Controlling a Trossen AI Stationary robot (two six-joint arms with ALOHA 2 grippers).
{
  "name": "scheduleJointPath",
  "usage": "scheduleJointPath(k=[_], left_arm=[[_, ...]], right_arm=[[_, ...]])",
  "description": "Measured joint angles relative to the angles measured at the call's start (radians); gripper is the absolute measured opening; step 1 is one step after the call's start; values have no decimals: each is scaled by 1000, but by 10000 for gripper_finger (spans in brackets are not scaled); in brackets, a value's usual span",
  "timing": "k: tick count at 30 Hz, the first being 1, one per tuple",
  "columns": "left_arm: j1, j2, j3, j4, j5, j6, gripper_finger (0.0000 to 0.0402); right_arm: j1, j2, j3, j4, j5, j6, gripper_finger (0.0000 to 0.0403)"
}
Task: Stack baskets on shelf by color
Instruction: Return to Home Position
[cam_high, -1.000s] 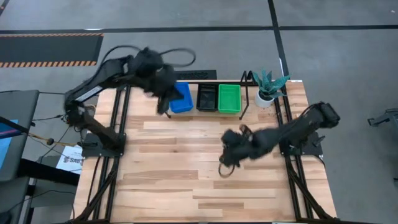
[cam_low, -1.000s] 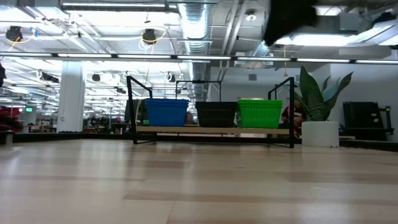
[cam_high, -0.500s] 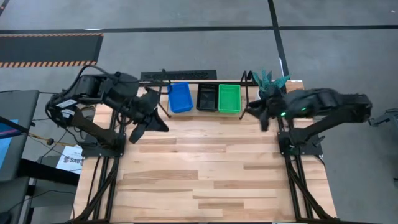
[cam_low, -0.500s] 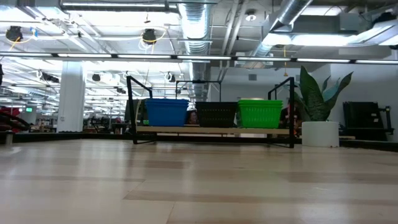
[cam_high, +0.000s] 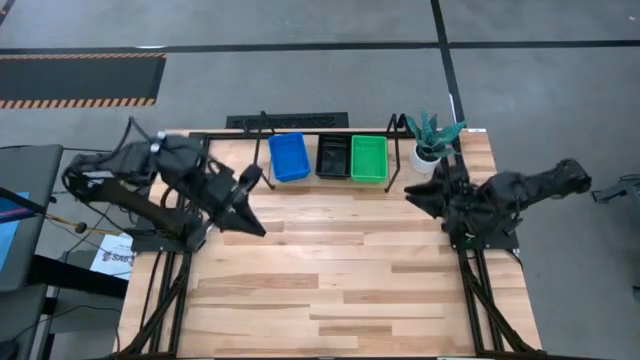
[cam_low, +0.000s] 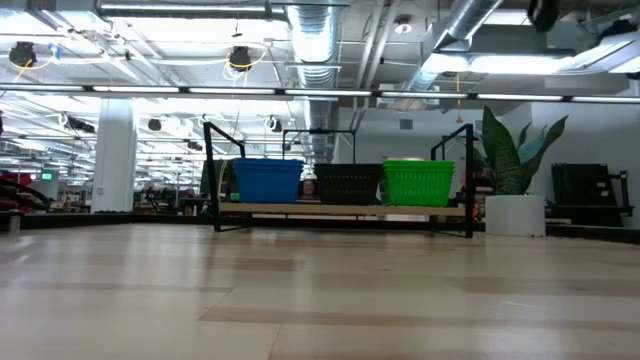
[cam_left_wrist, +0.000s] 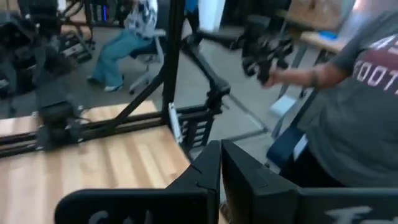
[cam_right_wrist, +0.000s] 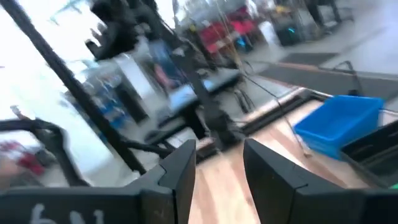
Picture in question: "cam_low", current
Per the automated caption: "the black hanging cable reel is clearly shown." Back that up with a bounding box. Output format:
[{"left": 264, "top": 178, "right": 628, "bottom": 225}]
[
  {"left": 228, "top": 45, "right": 253, "bottom": 73},
  {"left": 9, "top": 42, "right": 37, "bottom": 67}
]

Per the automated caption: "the black rack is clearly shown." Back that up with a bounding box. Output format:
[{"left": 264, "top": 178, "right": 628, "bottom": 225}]
[{"left": 551, "top": 162, "right": 635, "bottom": 227}]

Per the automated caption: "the dark ceiling pipe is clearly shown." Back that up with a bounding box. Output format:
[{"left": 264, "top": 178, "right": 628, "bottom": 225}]
[{"left": 94, "top": 0, "right": 289, "bottom": 21}]

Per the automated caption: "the white square pillar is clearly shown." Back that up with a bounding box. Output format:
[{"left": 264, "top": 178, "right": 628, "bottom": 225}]
[{"left": 91, "top": 98, "right": 139, "bottom": 214}]

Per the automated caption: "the long ceiling light strip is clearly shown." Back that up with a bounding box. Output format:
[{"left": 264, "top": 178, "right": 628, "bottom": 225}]
[{"left": 0, "top": 83, "right": 640, "bottom": 104}]

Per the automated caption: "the silver corrugated ceiling duct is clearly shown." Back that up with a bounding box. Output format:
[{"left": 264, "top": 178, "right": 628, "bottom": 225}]
[{"left": 285, "top": 2, "right": 346, "bottom": 164}]

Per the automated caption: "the red and black equipment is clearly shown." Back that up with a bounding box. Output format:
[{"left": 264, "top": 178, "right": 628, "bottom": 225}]
[{"left": 0, "top": 170, "right": 51, "bottom": 214}]

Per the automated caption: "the silver slanted ceiling duct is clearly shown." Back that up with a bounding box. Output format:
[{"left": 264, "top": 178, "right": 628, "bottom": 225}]
[{"left": 399, "top": 0, "right": 506, "bottom": 96}]

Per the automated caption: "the white plant pot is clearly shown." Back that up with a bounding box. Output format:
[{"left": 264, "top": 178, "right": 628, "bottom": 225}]
[{"left": 484, "top": 193, "right": 547, "bottom": 238}]

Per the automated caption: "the black aluminium table frame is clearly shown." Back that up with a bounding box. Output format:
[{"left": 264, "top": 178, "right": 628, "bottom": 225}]
[{"left": 0, "top": 212, "right": 640, "bottom": 246}]

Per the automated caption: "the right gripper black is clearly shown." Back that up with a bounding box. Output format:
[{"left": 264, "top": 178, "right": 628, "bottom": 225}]
[{"left": 527, "top": 0, "right": 561, "bottom": 33}]

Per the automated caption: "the green snake plant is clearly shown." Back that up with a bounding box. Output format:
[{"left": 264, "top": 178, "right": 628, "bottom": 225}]
[{"left": 469, "top": 104, "right": 570, "bottom": 197}]

